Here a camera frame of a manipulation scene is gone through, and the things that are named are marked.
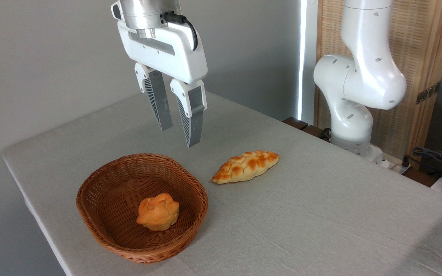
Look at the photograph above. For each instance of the white power strip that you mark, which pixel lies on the white power strip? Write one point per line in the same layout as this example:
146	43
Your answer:
395	165

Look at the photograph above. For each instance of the dark brown wooden furniture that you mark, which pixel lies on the dark brown wooden furniture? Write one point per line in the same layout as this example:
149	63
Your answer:
296	122

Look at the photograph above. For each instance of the dark metal screen hinge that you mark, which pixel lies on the dark metal screen hinge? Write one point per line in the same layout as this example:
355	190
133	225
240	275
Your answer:
428	92

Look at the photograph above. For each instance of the brown wicker basket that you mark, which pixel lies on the brown wicker basket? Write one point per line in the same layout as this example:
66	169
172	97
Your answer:
102	230

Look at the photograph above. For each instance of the round golden bread bun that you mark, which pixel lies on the round golden bread bun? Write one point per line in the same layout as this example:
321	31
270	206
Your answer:
157	212

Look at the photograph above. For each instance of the long braided bread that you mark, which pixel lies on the long braided bread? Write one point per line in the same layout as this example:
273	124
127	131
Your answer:
246	166

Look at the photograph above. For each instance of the grey tablecloth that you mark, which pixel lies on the grey tablecloth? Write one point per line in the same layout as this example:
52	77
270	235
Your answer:
301	214

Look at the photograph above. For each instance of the white vertical frame strip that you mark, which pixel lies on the white vertical frame strip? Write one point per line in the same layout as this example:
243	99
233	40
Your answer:
307	57

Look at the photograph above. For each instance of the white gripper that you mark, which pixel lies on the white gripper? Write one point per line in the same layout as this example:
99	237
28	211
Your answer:
167	53

